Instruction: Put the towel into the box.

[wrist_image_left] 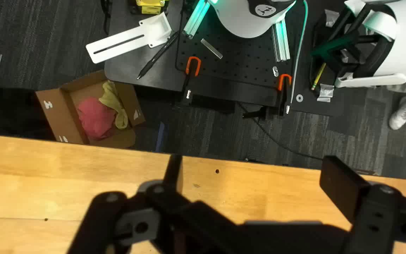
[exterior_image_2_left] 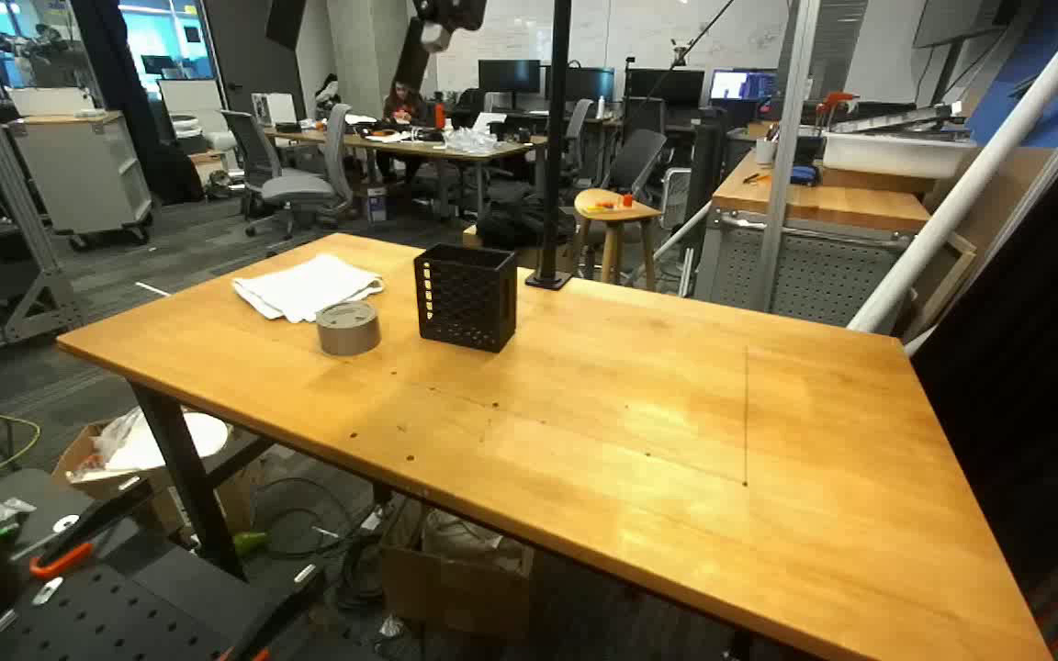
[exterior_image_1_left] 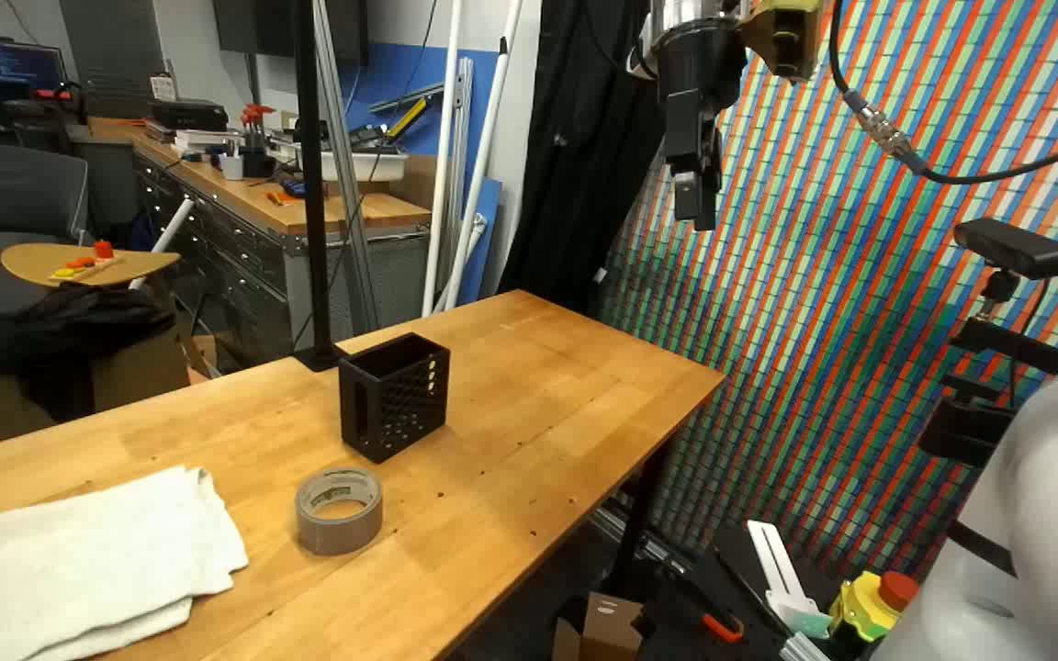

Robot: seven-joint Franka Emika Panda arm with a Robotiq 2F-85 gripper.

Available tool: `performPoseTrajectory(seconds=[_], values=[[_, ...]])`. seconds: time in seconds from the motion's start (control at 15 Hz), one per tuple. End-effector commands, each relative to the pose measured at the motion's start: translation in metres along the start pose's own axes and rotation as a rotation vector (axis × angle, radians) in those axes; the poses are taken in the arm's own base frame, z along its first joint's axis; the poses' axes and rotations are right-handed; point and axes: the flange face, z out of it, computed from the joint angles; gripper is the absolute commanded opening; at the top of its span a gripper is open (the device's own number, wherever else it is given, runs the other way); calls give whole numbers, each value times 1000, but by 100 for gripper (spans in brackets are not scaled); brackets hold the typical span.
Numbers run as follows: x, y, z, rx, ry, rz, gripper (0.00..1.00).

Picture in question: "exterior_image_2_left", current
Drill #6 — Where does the grey metal rack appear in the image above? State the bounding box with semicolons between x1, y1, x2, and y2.
0;103;84;372

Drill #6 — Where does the wood top workbench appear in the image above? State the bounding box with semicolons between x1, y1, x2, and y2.
689;142;936;326

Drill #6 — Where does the black table leg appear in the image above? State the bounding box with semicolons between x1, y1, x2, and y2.
130;379;251;581

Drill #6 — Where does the white cloth towel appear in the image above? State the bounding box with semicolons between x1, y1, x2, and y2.
233;250;384;326

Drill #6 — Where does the dark computer monitor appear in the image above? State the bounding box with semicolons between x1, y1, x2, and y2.
473;54;544;101

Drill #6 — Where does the grey office chair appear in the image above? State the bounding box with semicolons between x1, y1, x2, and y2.
219;107;356;243

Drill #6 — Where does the white slanted pole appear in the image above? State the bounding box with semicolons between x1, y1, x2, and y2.
846;0;1058;337

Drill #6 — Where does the long office desk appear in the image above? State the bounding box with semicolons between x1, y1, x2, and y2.
271;122;551;224

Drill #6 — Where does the dark office chair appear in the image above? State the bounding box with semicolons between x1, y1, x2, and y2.
600;125;667;197

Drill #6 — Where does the black perforated box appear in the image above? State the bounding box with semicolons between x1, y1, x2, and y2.
413;243;520;358

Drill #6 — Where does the open cardboard box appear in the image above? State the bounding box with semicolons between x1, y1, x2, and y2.
377;492;544;647

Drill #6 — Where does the white wheeled cart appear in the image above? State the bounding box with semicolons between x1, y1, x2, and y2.
6;107;156;250

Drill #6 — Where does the seated person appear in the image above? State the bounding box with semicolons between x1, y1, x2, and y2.
377;79;431;131

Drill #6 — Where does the box with white bag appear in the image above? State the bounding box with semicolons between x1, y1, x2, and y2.
54;407;236;500

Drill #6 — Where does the lit computer monitor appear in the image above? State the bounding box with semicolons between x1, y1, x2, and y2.
704;68;784;109

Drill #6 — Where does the white plastic tub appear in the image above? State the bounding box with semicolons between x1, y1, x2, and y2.
818;125;982;184

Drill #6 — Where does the grey duct tape roll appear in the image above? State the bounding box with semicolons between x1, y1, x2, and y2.
313;299;381;359

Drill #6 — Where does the grey vertical metal post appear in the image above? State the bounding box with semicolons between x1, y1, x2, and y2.
752;0;822;316

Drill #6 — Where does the orange handled tool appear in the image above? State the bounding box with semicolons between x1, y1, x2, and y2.
26;538;103;585

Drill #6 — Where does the round wooden stool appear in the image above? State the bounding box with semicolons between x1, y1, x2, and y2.
571;184;666;294

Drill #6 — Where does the black perforated panel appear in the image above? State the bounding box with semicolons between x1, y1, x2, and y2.
0;544;323;661

